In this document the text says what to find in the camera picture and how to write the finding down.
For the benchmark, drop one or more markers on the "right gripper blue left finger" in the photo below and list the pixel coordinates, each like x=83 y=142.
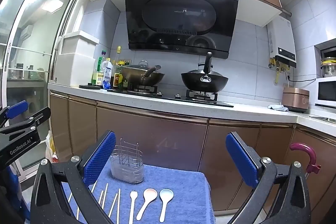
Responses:
x=49 y=203

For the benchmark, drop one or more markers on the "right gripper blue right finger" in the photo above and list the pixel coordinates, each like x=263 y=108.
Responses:
x=291 y=203

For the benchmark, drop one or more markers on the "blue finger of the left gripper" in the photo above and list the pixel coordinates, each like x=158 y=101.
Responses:
x=11 y=112
x=35 y=120

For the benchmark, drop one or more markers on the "wooden chopstick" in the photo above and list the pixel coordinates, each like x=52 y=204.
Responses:
x=93 y=187
x=100 y=198
x=112 y=206
x=104 y=197
x=118 y=206

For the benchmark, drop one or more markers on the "white plastic spork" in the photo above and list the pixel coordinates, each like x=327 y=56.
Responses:
x=133 y=196

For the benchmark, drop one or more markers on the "plastic bag on floor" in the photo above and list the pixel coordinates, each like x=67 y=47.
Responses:
x=51 y=154

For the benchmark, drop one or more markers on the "brown lower cabinets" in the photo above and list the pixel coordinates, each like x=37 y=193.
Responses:
x=192 y=137

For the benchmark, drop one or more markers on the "black tray on counter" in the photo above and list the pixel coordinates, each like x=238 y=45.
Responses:
x=89 y=86

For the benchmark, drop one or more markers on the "white blue bottle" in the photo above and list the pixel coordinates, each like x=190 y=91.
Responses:
x=107 y=73

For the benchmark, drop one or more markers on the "dark sauce bottle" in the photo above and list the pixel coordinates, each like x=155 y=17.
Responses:
x=122 y=82

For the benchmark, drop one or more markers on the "blue cloth on counter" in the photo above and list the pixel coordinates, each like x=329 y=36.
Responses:
x=278 y=107

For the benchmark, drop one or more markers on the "blue terry towel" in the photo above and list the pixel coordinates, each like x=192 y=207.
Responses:
x=191 y=202

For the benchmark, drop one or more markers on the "pink rice cooker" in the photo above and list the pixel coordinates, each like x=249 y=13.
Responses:
x=295 y=99

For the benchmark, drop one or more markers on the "tall yellow cap oil bottle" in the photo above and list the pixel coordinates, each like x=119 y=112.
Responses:
x=116 y=69

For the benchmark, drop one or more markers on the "glass sliding door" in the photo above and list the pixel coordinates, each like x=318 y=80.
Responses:
x=29 y=32

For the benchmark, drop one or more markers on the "bronze wok with lid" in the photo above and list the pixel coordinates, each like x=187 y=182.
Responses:
x=142 y=74

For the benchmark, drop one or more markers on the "white microwave oven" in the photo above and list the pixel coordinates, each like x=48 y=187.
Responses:
x=326 y=92

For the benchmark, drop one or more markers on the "black gas stove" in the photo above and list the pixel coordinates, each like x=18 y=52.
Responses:
x=188 y=96

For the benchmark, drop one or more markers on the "glass jar on shelf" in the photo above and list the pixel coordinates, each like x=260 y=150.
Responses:
x=328 y=66

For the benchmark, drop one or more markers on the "black wok with lid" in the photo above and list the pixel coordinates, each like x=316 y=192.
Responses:
x=204 y=80

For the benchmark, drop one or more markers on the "white gas water heater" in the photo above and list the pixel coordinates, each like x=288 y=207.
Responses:
x=281 y=41

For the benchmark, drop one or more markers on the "black range hood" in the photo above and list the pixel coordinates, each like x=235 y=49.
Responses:
x=185 y=26

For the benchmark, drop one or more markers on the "clear utensil holder wire rack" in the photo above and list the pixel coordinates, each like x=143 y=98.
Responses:
x=127 y=162

